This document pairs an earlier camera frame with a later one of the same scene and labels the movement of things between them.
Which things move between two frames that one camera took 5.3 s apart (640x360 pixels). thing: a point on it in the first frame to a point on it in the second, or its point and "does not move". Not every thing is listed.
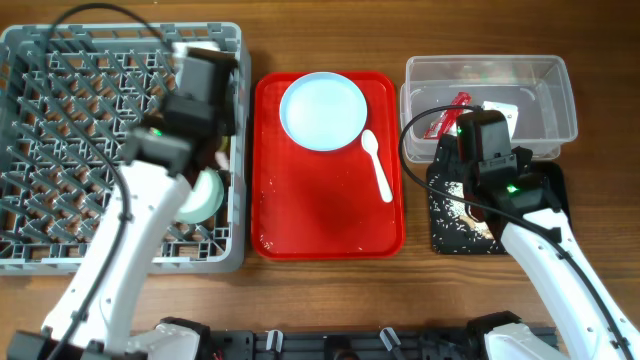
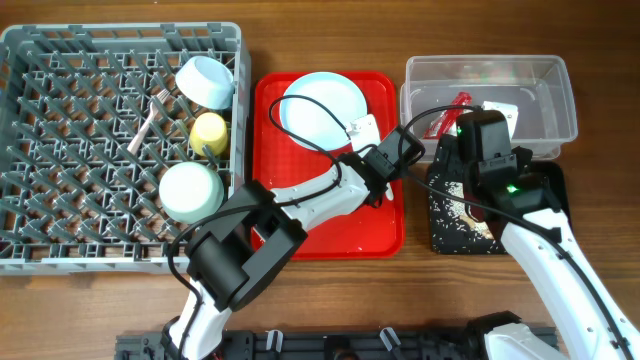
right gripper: x=521 y=156 does not move
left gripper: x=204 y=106 to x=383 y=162
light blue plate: x=323 y=111 does not move
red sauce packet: x=446 y=123 does not move
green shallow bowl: x=205 y=199 does not move
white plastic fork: x=222 y=160 to x=155 y=108
